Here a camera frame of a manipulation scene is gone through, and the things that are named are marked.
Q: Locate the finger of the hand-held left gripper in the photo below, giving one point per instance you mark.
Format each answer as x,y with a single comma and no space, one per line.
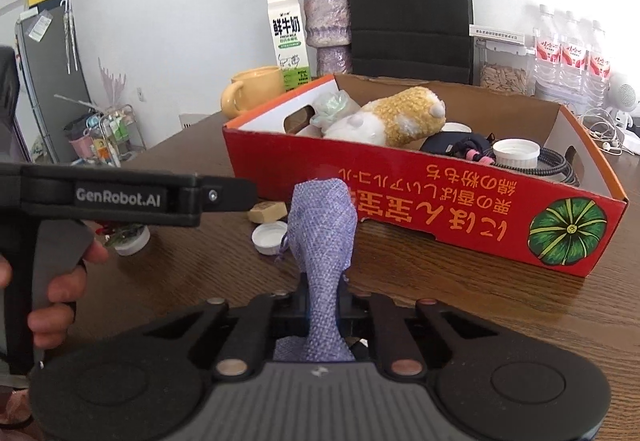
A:
227,195

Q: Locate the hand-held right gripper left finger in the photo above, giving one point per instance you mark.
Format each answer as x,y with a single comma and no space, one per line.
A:
285,308

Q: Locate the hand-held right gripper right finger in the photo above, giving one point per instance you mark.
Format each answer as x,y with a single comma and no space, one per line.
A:
357,311

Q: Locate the purple woven cloth pouch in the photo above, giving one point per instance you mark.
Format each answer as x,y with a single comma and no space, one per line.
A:
320,231

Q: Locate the red cardboard box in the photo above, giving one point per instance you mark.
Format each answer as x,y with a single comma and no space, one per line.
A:
400,201

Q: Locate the clear plastic bag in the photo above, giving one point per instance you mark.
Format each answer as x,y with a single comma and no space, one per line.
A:
332,108

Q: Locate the navy zip pouch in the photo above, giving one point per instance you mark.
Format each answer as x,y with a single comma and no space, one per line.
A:
437,144

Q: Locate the yellow white plush toy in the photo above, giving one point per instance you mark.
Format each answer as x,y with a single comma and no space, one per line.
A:
400,116

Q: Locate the white ribbed jar lid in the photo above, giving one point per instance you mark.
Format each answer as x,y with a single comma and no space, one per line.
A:
515,151

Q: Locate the person's left hand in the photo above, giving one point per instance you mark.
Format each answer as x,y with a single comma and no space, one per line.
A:
65,286

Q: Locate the beige block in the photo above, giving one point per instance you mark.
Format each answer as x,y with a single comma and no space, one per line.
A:
269,212

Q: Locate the small white cap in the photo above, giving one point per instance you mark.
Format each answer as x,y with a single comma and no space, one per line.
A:
269,238

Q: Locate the black chair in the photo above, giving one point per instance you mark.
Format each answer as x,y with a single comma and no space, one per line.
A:
10,106

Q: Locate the yellow mug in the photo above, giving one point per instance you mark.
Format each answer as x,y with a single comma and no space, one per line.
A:
257,91

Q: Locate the dark grey refrigerator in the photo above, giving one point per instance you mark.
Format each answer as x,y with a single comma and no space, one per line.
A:
55,81

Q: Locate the pink feather decoration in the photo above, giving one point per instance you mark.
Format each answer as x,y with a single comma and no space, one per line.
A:
112,83

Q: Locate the white green milk carton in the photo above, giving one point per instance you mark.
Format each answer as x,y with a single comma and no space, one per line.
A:
289,41

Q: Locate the purple speckled vase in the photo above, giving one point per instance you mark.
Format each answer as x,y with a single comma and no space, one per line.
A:
327,26

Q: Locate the black paper bag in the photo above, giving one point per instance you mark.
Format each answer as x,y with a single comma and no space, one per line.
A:
410,16

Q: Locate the clear container of seeds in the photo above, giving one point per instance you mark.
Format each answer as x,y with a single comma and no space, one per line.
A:
505,73

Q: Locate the white earphones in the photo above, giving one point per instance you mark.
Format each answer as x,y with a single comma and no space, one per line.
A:
602,131

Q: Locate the flat white box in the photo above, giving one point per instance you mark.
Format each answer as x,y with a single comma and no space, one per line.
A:
496,33

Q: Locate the white robot speaker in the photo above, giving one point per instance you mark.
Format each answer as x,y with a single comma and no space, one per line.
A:
629,103

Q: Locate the white wall outlet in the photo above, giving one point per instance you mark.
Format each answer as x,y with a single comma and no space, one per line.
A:
140,95

